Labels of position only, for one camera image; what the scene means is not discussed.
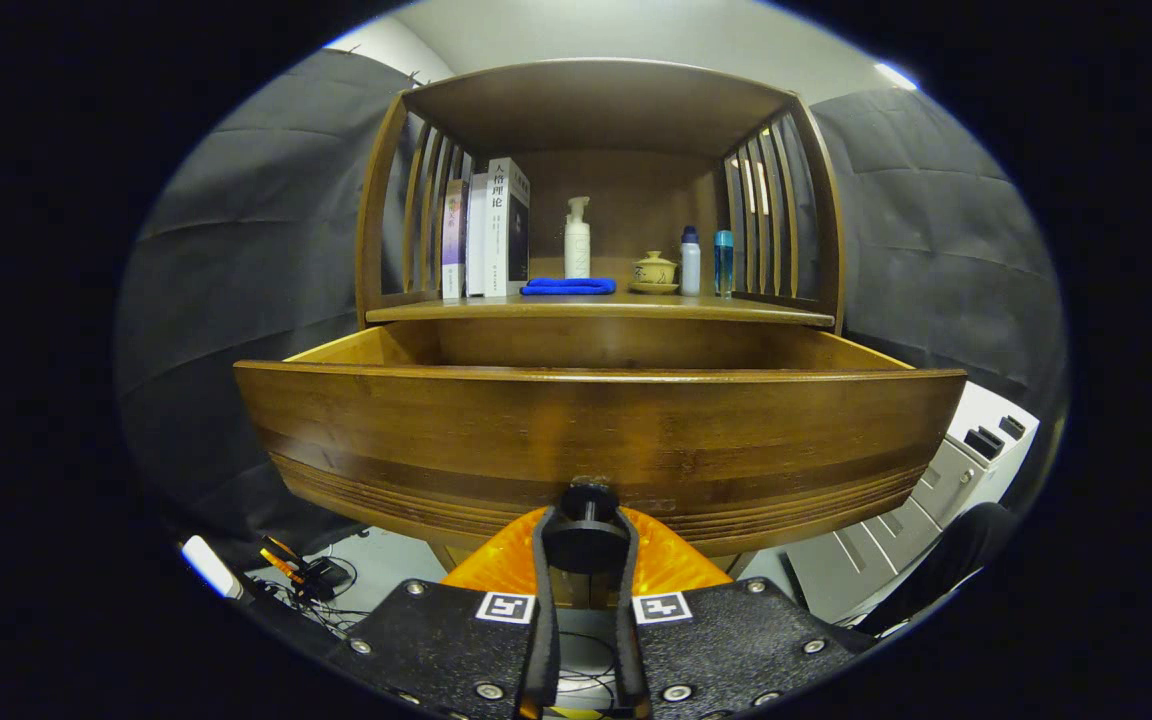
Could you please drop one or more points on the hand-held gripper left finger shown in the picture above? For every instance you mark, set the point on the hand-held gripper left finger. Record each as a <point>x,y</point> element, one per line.
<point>541,620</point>

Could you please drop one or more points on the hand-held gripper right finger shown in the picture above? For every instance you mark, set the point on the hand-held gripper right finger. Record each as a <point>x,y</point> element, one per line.
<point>628,620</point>

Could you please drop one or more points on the brown wooden drawer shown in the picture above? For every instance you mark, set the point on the brown wooden drawer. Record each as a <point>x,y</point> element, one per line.
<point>436,440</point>

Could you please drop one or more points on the grey filing cabinet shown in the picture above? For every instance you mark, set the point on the grey filing cabinet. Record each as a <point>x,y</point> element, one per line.
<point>896,540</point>

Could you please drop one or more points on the brown wooden countertop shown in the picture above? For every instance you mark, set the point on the brown wooden countertop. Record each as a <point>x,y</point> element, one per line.
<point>596,308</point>

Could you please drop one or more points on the brown wooden cabinet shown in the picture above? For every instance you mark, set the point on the brown wooden cabinet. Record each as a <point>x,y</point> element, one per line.
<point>596,110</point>

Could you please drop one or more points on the black and orange device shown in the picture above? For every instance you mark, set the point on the black and orange device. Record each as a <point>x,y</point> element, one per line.
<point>316,575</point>

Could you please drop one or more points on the person's black-clothed leg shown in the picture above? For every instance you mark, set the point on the person's black-clothed leg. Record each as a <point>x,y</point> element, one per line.
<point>946,565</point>

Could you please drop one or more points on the yellow ceramic saucer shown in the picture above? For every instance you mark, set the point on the yellow ceramic saucer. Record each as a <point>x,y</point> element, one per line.
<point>654,288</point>

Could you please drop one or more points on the blue folded cloth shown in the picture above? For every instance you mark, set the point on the blue folded cloth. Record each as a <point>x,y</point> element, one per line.
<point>566,287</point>

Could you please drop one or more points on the white handheld device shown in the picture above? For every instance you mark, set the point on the white handheld device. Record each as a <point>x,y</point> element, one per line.
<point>211,567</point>

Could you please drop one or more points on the yellow lidded tea cup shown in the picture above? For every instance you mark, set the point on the yellow lidded tea cup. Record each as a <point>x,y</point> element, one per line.
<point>654,270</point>

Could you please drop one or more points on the white bottle with blue cap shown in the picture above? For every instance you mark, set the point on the white bottle with blue cap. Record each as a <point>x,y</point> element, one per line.
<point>690,265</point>

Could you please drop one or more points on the clear blue bottle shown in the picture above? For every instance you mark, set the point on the clear blue bottle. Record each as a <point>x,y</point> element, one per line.
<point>723,265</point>

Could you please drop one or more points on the white pump bottle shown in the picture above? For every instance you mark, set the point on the white pump bottle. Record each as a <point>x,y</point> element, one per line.
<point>577,250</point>

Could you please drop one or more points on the thin white book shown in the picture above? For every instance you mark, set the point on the thin white book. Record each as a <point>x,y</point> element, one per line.
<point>476,240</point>

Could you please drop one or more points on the purple spine book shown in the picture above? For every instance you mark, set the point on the purple spine book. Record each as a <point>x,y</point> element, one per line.
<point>453,240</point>

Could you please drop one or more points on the white book with portrait cover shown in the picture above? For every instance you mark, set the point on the white book with portrait cover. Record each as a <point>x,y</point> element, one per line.
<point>508,230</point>

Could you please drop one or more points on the rectangular ceiling light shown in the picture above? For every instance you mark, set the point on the rectangular ceiling light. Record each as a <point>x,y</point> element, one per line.
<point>894,76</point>

